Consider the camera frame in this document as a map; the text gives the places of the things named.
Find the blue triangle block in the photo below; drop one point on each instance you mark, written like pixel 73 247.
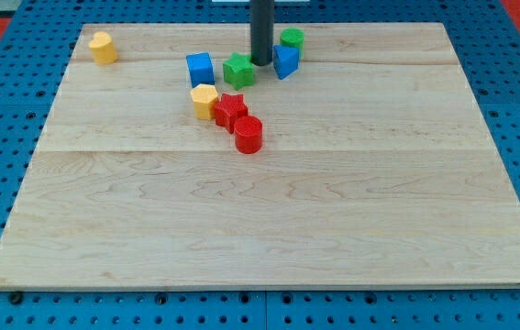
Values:
pixel 285 60

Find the blue cube block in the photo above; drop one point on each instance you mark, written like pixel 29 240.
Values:
pixel 201 69

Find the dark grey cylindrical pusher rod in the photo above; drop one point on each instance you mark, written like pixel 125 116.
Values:
pixel 261 31

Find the red cylinder block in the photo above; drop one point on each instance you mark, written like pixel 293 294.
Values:
pixel 248 134

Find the red star block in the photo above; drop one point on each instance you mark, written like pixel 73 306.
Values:
pixel 229 109

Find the yellow heart block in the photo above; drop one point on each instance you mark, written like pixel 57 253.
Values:
pixel 102 48

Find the green star block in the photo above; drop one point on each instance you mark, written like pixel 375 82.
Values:
pixel 239 71

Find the green cylinder block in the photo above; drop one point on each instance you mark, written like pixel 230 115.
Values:
pixel 293 37

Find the light wooden board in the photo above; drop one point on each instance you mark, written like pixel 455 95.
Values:
pixel 377 172

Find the yellow hexagon block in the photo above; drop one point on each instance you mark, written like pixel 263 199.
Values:
pixel 204 98

